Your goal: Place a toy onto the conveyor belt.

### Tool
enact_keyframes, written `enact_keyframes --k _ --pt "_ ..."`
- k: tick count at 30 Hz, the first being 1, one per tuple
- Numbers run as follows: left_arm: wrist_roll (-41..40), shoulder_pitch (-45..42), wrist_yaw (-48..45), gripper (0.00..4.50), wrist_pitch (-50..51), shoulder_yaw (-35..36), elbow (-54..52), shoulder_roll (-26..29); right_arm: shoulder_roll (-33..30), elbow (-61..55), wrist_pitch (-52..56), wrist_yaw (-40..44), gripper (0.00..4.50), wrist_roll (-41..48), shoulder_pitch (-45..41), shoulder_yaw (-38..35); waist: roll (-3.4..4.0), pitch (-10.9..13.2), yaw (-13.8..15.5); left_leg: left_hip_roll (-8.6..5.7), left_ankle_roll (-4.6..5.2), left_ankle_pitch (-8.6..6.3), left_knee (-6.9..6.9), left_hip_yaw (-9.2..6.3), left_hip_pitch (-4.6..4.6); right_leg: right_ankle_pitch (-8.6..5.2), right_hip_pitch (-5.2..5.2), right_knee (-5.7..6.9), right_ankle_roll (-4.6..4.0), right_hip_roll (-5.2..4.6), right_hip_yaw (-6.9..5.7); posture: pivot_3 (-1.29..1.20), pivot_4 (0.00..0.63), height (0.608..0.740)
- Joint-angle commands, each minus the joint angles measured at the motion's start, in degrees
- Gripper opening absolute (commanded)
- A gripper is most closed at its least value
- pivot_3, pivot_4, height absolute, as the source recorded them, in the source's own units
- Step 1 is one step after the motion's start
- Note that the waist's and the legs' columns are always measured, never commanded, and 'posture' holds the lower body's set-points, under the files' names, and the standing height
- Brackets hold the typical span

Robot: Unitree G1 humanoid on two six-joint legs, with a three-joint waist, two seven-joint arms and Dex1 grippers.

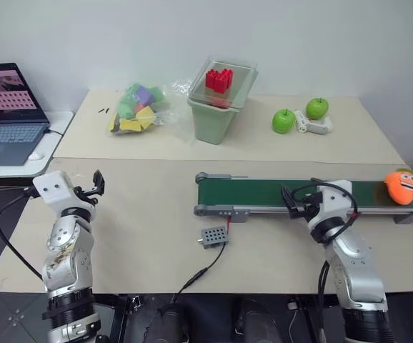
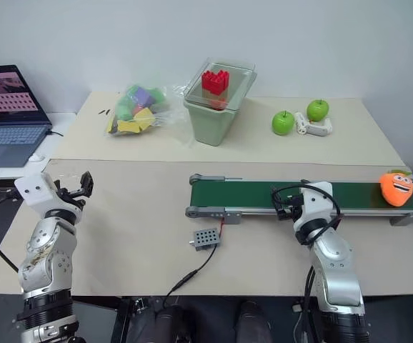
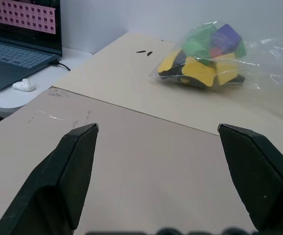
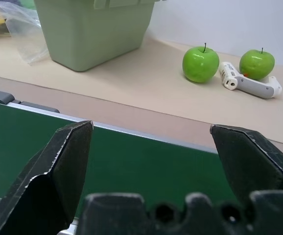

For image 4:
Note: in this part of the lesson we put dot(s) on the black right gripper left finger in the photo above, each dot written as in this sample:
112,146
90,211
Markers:
46,186

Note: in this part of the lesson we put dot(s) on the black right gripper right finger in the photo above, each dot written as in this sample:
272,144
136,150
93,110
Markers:
249,161

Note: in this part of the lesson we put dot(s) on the green conveyor belt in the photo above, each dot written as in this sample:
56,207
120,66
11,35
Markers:
131,161

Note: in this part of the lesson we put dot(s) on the white handheld scanner gun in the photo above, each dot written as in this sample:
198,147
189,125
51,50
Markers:
249,82

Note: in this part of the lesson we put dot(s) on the green apple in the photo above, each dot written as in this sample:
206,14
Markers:
200,64
256,64

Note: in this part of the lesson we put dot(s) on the clear plastic bag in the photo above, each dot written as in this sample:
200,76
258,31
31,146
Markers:
24,31

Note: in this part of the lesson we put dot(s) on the light green plastic bin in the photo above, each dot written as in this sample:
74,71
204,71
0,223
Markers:
92,31

